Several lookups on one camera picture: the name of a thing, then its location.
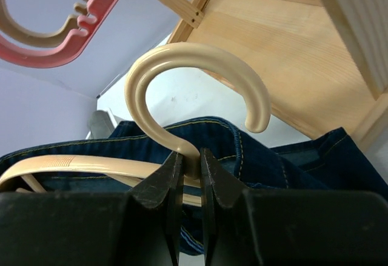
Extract beige hanger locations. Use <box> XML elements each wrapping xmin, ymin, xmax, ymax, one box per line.
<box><xmin>1</xmin><ymin>42</ymin><xmax>271</xmax><ymax>193</ymax></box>
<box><xmin>1</xmin><ymin>0</ymin><xmax>89</xmax><ymax>48</ymax></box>

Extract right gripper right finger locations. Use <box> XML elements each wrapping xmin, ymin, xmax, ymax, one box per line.
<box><xmin>201</xmin><ymin>148</ymin><xmax>387</xmax><ymax>265</ymax></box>

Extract white plastic basket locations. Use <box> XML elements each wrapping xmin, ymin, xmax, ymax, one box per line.
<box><xmin>86</xmin><ymin>110</ymin><xmax>117</xmax><ymax>139</ymax></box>

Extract wooden clothes rack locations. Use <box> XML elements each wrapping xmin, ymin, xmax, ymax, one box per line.
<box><xmin>158</xmin><ymin>0</ymin><xmax>387</xmax><ymax>150</ymax></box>

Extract dark blue denim skirt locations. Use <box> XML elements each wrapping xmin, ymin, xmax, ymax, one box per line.
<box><xmin>0</xmin><ymin>115</ymin><xmax>388</xmax><ymax>256</ymax></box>

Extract pink plastic hanger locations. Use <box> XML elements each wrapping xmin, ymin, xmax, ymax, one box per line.
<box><xmin>1</xmin><ymin>0</ymin><xmax>118</xmax><ymax>68</ymax></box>

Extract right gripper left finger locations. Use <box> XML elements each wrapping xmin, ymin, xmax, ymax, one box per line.
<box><xmin>1</xmin><ymin>153</ymin><xmax>184</xmax><ymax>265</ymax></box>

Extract beige hanger front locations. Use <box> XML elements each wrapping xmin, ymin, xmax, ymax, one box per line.
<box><xmin>1</xmin><ymin>0</ymin><xmax>89</xmax><ymax>48</ymax></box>

